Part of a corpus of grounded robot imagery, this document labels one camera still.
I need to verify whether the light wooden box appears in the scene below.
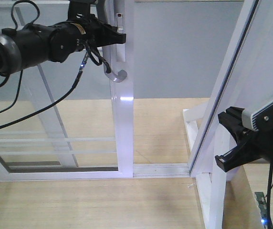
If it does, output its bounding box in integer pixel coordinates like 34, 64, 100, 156
222, 164, 273, 229

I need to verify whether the green circuit board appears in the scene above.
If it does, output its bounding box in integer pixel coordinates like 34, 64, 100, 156
254, 192, 273, 229

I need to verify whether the white fixed glass door panel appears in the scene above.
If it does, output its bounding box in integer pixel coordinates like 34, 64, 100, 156
0, 0, 80, 167

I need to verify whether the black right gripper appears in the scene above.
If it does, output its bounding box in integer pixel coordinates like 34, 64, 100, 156
215, 106, 273, 172

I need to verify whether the grey door lock latch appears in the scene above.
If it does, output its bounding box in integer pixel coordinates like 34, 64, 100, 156
115, 11, 126, 62

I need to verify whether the grey curved door handle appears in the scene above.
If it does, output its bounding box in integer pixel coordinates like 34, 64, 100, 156
96, 0, 127, 83

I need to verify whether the white door frame post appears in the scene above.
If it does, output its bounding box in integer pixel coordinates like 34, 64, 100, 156
188, 0, 273, 177

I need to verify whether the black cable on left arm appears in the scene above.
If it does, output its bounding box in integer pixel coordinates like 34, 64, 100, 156
0, 0, 108, 134

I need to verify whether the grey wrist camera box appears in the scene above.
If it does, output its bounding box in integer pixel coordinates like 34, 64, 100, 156
241, 95, 273, 132

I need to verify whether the white sliding glass door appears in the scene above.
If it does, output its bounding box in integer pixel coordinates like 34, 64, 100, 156
0, 0, 133, 181

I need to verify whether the aluminium floor door track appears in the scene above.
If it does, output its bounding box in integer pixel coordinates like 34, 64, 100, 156
133, 163, 190, 178

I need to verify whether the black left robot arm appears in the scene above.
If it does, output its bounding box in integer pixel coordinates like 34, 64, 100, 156
0, 14, 126, 76

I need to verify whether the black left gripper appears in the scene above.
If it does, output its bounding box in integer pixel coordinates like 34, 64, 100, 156
49, 14, 126, 62

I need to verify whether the white wooden support brace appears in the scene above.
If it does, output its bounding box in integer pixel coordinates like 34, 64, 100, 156
183, 101, 230, 229

